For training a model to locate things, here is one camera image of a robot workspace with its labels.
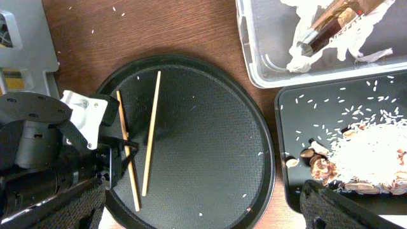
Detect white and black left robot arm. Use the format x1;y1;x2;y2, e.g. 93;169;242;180
1;90;139;218

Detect round black serving tray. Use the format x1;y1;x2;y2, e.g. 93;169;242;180
98;55;275;228

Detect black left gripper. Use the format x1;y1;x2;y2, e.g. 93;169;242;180
53;94;139;191

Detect gold snack wrapper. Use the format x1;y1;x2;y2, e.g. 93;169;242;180
296;0;384;57

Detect black rectangular food-waste tray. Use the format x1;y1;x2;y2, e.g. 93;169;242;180
274;71;407;216

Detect white paper napkin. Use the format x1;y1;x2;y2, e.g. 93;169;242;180
281;0;395;73

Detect grey plastic dishwasher rack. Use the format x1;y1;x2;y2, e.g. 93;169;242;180
1;0;60;99

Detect rice and nut food scraps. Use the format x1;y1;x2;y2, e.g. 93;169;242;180
284;74;407;195

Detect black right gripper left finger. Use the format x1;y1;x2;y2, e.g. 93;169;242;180
1;179;106;229

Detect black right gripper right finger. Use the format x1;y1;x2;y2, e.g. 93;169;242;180
300;180;404;228

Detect wooden chopstick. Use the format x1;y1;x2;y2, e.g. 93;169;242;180
142;71;162;197
116;90;141;212

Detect clear plastic waste bin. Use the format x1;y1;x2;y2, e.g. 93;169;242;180
236;0;406;88

